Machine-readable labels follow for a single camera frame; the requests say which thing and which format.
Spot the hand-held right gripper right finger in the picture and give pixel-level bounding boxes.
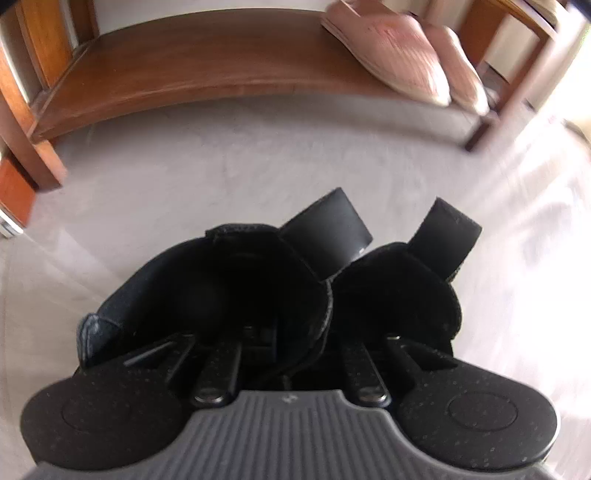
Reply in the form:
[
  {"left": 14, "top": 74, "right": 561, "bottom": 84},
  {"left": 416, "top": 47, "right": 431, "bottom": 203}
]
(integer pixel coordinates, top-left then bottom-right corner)
[{"left": 341, "top": 333, "right": 462, "bottom": 408}]

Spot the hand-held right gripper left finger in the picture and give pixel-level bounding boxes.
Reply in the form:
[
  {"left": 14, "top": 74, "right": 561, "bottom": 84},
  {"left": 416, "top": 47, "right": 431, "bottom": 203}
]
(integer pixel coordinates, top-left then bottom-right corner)
[{"left": 121, "top": 332, "right": 245, "bottom": 408}]

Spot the black leather ankle boot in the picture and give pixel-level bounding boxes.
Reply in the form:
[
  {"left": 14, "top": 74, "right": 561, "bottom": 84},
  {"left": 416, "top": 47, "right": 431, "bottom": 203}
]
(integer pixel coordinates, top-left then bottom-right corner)
[
  {"left": 76, "top": 187, "right": 375, "bottom": 388},
  {"left": 323, "top": 198, "right": 482, "bottom": 370}
]

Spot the wooden shoe rack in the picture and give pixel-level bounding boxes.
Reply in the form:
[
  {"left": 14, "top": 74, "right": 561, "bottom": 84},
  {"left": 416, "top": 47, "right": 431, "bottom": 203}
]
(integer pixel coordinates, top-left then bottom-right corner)
[{"left": 0, "top": 0, "right": 575, "bottom": 229}]

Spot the pink ribbed slipper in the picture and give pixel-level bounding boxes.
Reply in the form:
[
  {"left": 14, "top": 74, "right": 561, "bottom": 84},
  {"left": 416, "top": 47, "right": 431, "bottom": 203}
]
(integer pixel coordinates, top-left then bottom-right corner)
[
  {"left": 321, "top": 0, "right": 452, "bottom": 108},
  {"left": 422, "top": 24, "right": 491, "bottom": 116}
]

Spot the white panelled door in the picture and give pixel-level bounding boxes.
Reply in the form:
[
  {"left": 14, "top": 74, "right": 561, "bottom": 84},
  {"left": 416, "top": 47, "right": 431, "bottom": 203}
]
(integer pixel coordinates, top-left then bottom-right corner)
[{"left": 0, "top": 210, "right": 24, "bottom": 238}]

